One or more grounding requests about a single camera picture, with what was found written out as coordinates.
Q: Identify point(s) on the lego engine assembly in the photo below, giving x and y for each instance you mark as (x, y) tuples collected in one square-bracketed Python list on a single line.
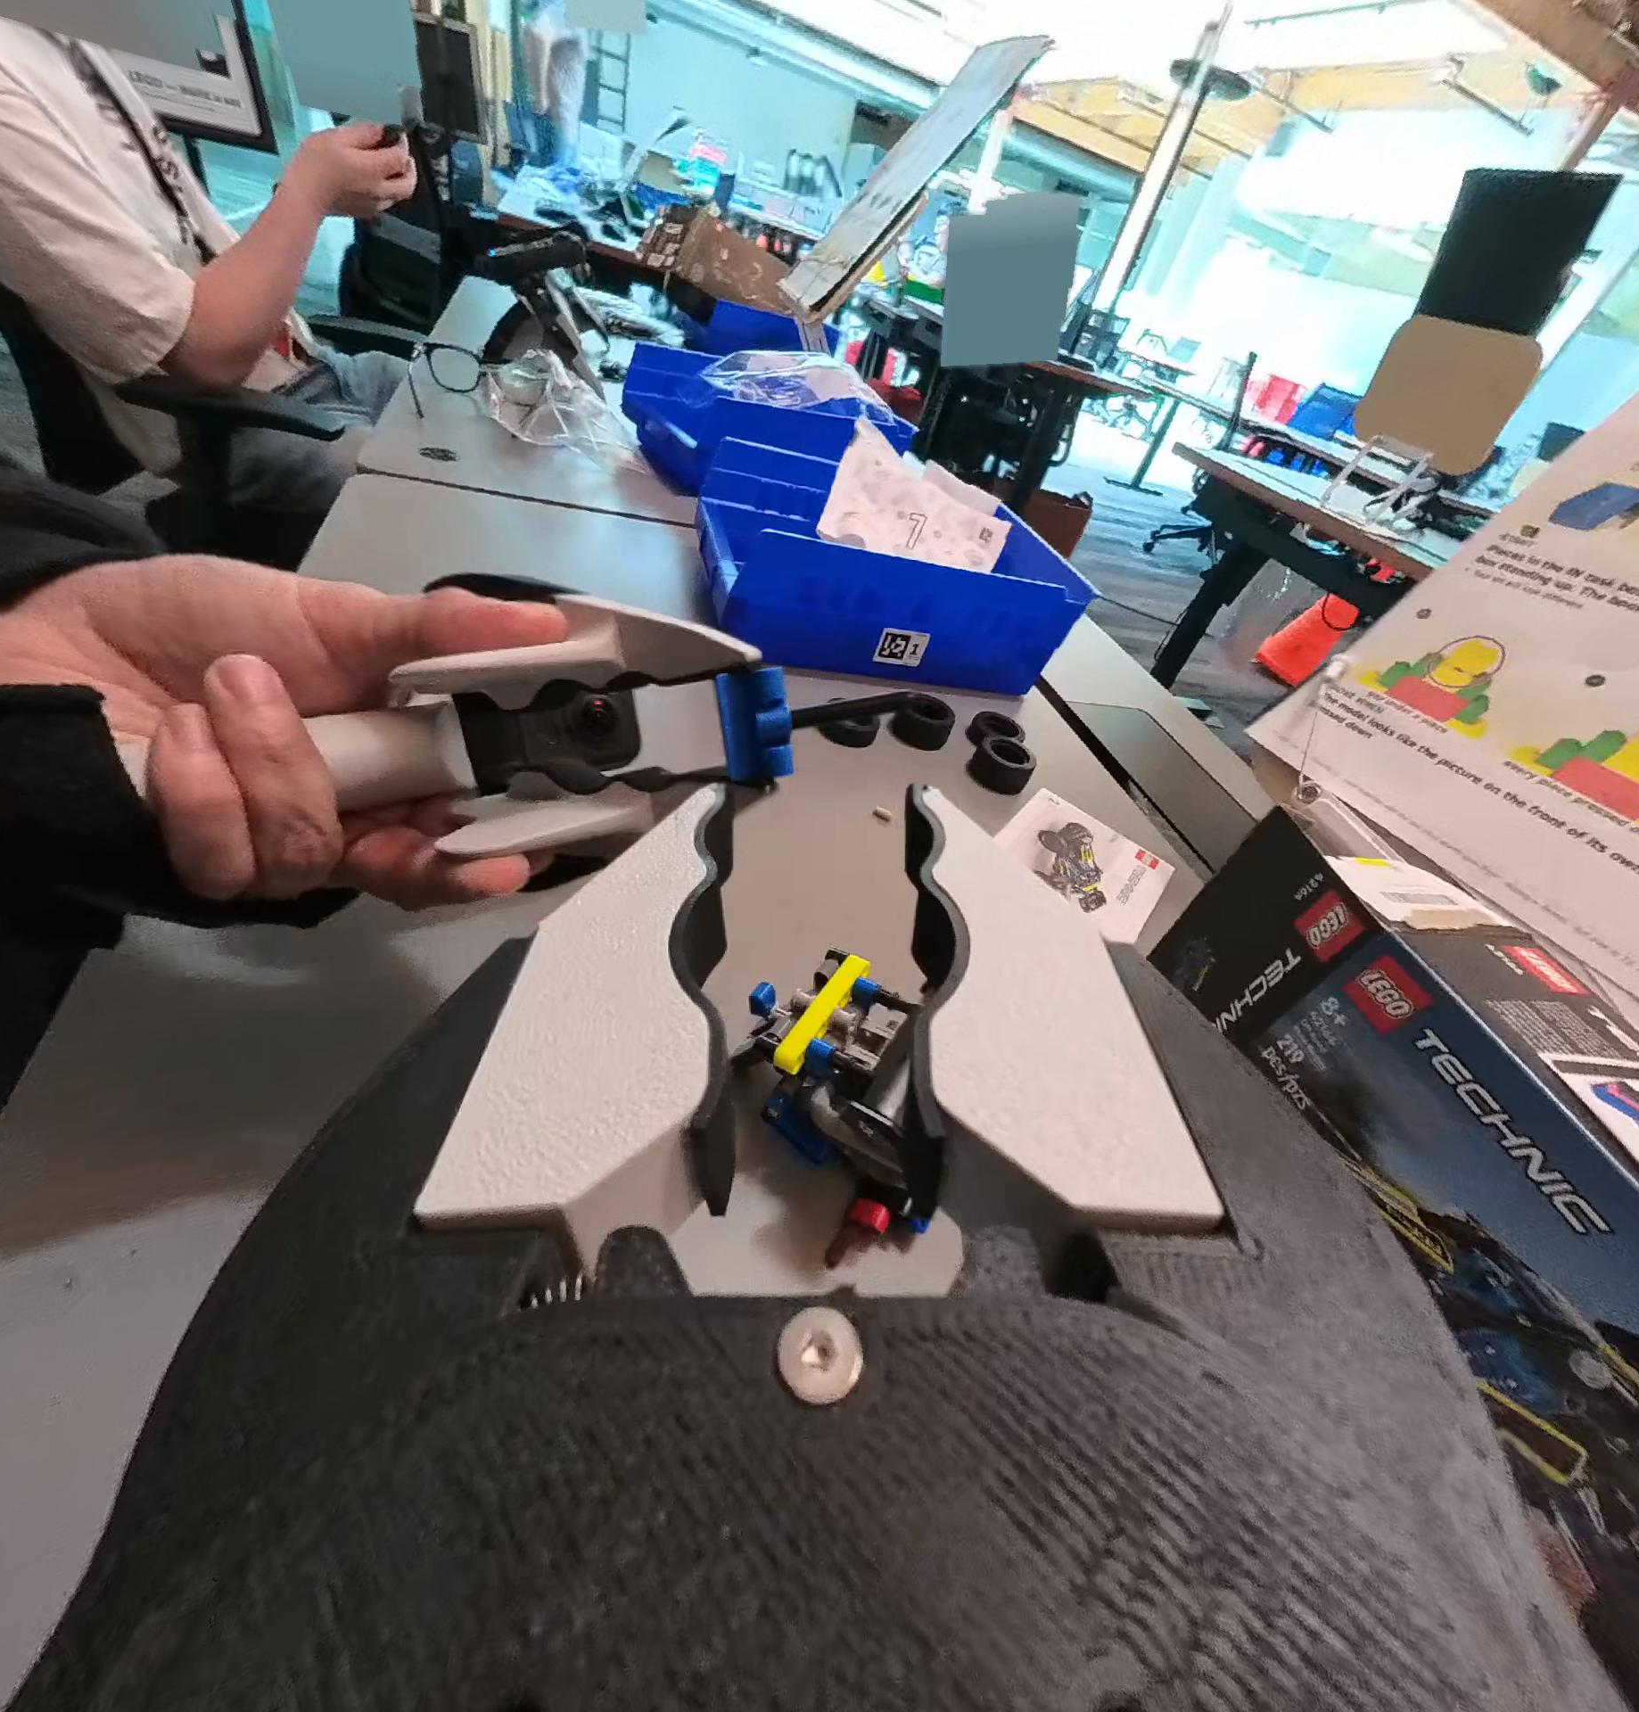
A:
[(812, 1037)]

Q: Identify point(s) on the tilted white instruction board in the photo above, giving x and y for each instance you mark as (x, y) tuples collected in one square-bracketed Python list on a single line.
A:
[(900, 174)]

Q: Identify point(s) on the framed wall sign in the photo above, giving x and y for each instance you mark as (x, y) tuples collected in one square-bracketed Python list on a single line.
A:
[(218, 93)]

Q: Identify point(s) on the black monitor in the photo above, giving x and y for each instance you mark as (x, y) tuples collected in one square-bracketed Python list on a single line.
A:
[(1516, 249)]

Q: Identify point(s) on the folded lego leaflet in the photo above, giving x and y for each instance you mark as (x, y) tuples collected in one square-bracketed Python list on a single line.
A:
[(1101, 870)]

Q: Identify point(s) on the black lego axle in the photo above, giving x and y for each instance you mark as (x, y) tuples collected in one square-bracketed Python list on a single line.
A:
[(845, 709)]

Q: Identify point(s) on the orange traffic cone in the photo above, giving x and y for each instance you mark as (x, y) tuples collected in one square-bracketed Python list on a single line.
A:
[(1301, 650)]

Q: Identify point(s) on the blue lego piece with sticker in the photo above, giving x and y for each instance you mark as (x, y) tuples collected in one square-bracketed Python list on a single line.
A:
[(753, 722)]

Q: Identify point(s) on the lego set box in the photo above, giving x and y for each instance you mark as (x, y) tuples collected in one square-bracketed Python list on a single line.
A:
[(1435, 1070)]

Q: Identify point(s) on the black lego tire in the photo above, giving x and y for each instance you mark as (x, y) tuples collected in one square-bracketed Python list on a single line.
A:
[(924, 722), (849, 732), (1005, 769), (997, 728)]

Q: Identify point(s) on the wooden background desk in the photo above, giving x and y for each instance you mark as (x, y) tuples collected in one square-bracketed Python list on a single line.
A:
[(1301, 488)]

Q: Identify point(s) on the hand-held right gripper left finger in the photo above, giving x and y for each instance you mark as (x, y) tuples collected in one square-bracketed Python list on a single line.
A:
[(564, 1070)]

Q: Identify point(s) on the black office chair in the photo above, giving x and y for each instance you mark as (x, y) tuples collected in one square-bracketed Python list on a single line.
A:
[(230, 408)]

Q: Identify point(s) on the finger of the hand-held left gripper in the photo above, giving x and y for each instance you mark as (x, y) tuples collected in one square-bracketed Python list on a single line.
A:
[(592, 642), (553, 819)]

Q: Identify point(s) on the black eyeglasses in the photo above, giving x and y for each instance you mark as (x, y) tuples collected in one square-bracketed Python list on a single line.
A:
[(435, 353)]

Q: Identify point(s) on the laminated instruction sheet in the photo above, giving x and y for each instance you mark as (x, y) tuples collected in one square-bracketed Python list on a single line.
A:
[(1502, 697)]

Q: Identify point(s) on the blue plastic bin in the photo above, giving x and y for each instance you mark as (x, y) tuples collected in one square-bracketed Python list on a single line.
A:
[(753, 329), (672, 416)]

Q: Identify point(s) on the blue bin with code tag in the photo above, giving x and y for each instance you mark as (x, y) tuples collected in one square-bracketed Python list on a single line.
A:
[(834, 602)]

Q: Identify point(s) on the clear plastic bag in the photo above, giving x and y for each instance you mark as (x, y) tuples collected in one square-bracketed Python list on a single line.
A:
[(792, 382), (553, 402)]

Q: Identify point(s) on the white printed parts bag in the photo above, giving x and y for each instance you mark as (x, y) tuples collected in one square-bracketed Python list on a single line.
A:
[(900, 516)]

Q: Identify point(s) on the person's left hand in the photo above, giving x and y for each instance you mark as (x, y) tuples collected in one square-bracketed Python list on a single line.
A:
[(124, 630)]

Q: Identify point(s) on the tan board on stand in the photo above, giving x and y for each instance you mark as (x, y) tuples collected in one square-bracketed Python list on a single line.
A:
[(1449, 396)]

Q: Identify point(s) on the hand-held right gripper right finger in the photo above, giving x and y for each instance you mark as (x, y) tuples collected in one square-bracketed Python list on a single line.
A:
[(1060, 1070)]

